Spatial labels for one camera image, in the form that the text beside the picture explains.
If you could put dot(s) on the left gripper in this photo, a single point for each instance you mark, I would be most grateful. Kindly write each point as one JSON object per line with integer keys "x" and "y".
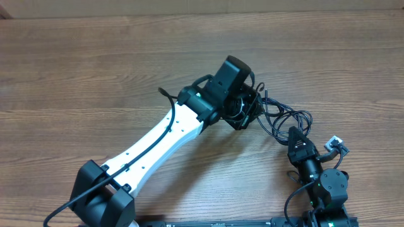
{"x": 254, "y": 108}

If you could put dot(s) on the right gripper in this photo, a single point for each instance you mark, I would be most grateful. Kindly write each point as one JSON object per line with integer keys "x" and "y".
{"x": 297, "y": 154}

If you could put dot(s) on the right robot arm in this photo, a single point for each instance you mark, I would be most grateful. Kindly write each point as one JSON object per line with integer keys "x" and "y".
{"x": 320, "y": 177}

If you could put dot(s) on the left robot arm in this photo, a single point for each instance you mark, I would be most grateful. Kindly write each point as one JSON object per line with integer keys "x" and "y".
{"x": 104, "y": 195}

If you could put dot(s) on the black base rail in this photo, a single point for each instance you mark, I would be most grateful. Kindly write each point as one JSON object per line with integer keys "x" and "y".
{"x": 273, "y": 222}

